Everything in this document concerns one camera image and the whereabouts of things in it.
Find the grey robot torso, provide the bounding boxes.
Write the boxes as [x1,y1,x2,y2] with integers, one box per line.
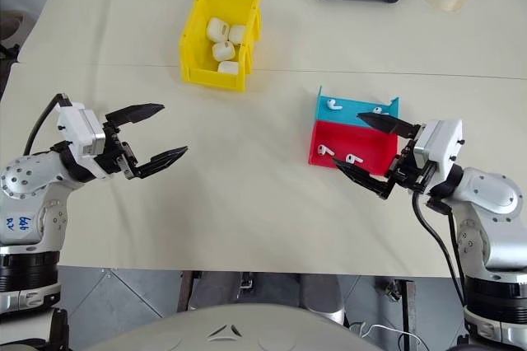
[87,302,372,351]

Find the dark object beside table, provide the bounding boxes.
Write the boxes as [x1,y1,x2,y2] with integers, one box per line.
[0,7,28,64]

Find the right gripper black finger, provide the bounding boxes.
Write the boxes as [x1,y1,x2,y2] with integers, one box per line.
[356,111,422,138]
[332,157,395,202]

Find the grey rounded shape under table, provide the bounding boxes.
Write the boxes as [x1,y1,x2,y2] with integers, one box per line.
[297,273,347,328]

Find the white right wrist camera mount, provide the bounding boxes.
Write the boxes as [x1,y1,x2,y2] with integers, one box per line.
[411,118,465,176]

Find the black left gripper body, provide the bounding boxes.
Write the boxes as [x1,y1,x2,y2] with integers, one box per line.
[96,120,140,181]

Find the thin white cable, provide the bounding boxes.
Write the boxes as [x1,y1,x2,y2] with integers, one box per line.
[357,321,426,351]

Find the blue plastic tray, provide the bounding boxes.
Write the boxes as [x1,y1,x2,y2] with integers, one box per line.
[314,86,402,130]

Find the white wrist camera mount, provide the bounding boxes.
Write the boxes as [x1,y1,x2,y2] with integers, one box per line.
[411,118,465,176]
[54,101,109,176]

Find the yellow plastic bin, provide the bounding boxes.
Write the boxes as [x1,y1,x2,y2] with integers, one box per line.
[178,0,264,93]

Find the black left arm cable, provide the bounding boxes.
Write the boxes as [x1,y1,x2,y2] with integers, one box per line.
[24,92,70,155]

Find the metal table frame bracket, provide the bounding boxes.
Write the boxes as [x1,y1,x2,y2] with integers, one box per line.
[384,278,416,351]

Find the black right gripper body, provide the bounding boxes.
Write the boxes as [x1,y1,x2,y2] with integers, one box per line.
[385,123,437,194]

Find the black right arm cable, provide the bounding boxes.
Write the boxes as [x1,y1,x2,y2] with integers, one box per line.
[411,191,469,307]

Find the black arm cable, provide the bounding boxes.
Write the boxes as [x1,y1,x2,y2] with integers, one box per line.
[24,92,70,155]
[411,191,469,307]

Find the dark metal table leg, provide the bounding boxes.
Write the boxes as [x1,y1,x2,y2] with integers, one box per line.
[176,269,203,325]

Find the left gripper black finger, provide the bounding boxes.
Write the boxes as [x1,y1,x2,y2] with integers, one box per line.
[124,146,189,180]
[104,102,167,132]

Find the red plastic tray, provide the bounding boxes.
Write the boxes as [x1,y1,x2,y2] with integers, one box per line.
[307,119,399,177]

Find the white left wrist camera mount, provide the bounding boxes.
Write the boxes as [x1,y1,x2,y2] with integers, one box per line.
[54,101,109,176]

